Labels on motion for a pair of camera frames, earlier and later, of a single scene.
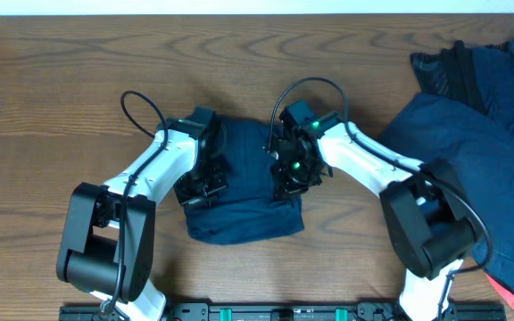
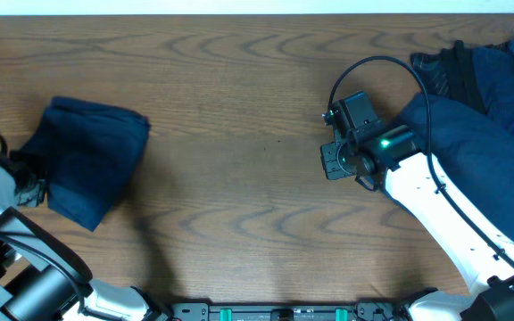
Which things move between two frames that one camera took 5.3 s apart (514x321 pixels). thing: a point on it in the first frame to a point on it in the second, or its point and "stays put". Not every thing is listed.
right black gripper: (285, 187) to (333, 170)
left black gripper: (187, 199) to (34, 160)
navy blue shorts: (244, 209) to (85, 150)
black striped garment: (451, 72) stays put
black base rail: (283, 311) stays put
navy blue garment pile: (495, 157) stays put
